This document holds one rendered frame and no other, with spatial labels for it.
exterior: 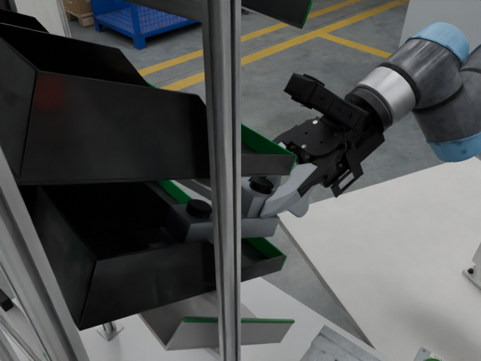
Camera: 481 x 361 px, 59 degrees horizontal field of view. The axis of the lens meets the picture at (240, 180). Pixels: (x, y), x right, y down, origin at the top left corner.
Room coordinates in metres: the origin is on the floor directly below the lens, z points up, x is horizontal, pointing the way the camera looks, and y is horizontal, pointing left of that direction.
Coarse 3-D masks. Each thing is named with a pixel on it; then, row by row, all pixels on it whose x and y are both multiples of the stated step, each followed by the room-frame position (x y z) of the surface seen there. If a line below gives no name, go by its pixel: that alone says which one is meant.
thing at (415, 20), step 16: (416, 0) 3.34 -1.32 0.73; (432, 0) 3.25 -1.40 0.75; (448, 0) 3.17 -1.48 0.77; (464, 0) 3.09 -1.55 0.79; (480, 0) 3.02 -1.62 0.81; (416, 16) 3.32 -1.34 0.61; (432, 16) 3.23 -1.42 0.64; (448, 16) 3.15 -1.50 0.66; (464, 16) 3.07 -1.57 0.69; (480, 16) 2.99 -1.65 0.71; (416, 32) 3.30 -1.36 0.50; (464, 32) 3.04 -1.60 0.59; (480, 32) 2.97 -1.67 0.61
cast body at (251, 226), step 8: (248, 184) 0.42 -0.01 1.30; (256, 184) 0.41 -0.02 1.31; (264, 184) 0.41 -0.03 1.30; (272, 184) 0.42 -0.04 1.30; (248, 192) 0.40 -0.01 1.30; (256, 192) 0.40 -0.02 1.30; (264, 192) 0.40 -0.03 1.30; (272, 192) 0.41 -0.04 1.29; (248, 200) 0.39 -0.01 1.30; (256, 200) 0.39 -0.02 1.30; (264, 200) 0.39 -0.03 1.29; (248, 208) 0.38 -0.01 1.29; (256, 208) 0.39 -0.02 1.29; (248, 216) 0.38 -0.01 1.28; (256, 216) 0.39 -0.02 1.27; (272, 216) 0.40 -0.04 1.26; (248, 224) 0.38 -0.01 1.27; (256, 224) 0.38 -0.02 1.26; (264, 224) 0.39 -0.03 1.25; (272, 224) 0.40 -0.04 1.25; (248, 232) 0.38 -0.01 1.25; (256, 232) 0.38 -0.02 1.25; (264, 232) 0.39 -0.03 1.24; (272, 232) 0.40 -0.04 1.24
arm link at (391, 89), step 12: (372, 72) 0.54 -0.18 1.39; (384, 72) 0.52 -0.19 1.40; (396, 72) 0.52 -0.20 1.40; (360, 84) 0.52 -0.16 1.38; (372, 84) 0.51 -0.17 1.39; (384, 84) 0.50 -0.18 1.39; (396, 84) 0.50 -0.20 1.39; (408, 84) 0.50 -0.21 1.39; (384, 96) 0.49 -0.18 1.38; (396, 96) 0.49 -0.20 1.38; (408, 96) 0.50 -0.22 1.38; (396, 108) 0.49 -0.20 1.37; (408, 108) 0.50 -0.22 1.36; (396, 120) 0.49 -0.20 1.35
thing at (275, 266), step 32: (64, 192) 0.34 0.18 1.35; (96, 192) 0.36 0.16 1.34; (128, 192) 0.38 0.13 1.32; (64, 224) 0.27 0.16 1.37; (96, 224) 0.35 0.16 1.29; (128, 224) 0.38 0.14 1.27; (160, 224) 0.40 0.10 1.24; (64, 256) 0.26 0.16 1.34; (96, 256) 0.23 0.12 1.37; (128, 256) 0.24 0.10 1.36; (160, 256) 0.26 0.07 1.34; (192, 256) 0.29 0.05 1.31; (256, 256) 0.39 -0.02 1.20; (64, 288) 0.24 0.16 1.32; (96, 288) 0.22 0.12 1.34; (128, 288) 0.24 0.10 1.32; (160, 288) 0.26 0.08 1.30; (192, 288) 0.28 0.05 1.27; (96, 320) 0.22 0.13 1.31
